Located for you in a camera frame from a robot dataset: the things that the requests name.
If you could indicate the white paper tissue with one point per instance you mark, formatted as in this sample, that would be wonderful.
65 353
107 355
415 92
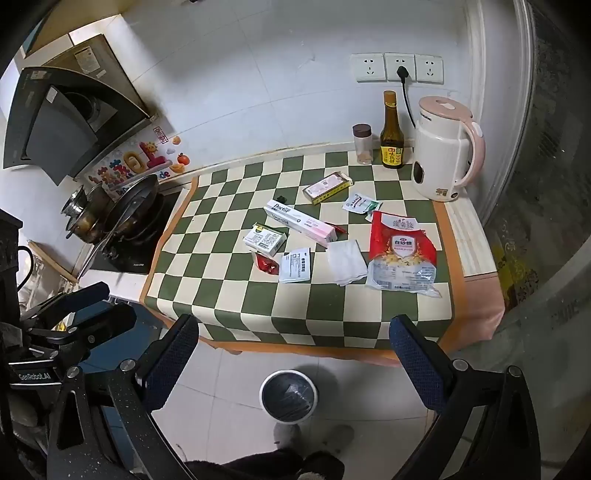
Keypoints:
346 262

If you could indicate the white round waste bin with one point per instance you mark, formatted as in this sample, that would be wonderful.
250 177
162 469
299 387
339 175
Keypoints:
288 392

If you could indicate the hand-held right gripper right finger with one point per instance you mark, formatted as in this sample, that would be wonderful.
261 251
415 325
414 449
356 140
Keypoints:
415 364

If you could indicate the white green sachet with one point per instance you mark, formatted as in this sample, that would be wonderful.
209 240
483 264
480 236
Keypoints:
359 202

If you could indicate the white door frame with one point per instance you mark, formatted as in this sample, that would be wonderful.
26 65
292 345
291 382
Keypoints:
501 115

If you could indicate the pink yellow carton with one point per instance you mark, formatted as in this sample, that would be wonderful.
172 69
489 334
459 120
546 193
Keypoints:
325 187

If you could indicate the small red sachet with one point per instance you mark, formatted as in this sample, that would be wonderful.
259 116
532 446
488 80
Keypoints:
268 265

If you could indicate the person's dark trousers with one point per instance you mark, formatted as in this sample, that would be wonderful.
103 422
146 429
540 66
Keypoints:
263 464

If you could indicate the green white checked tablecloth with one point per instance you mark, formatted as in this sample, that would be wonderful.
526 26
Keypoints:
221 295

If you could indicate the long white pink carton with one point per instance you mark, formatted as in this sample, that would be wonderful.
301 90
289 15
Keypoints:
295 219

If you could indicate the clear spice jar brown lid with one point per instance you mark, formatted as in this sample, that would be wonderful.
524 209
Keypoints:
363 145

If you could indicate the dark sauce bottle yellow label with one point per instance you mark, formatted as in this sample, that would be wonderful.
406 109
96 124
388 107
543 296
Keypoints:
392 138

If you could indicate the red clear plastic bag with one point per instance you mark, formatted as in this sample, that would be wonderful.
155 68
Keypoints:
401 249

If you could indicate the white pink electric kettle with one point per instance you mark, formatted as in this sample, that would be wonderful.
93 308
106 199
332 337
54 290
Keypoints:
438 152

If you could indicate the white green medicine carton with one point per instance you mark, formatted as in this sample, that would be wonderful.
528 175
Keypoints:
264 239

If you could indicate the grey slipper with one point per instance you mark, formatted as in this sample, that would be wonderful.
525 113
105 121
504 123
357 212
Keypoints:
337 438
286 436

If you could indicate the colourful wall sticker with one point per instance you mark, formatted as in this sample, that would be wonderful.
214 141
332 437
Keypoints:
138 161

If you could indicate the steel pot with lid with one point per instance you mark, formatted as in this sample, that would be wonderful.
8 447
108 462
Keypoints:
85 212

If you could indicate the white wall outlet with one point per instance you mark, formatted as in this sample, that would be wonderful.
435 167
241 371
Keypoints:
399 60
428 69
368 68

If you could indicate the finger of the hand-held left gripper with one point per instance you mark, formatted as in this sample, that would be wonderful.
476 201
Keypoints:
108 321
74 297

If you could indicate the black range hood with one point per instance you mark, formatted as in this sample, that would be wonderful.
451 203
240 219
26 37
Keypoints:
69 120

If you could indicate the red chili pepper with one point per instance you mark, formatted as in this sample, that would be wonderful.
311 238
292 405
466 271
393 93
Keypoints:
339 229

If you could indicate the black cooktop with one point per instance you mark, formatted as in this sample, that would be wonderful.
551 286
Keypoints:
138 251

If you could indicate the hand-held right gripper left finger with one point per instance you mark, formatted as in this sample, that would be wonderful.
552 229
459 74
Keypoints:
173 355

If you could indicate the white printed sachet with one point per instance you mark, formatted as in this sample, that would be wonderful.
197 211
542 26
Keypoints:
295 266

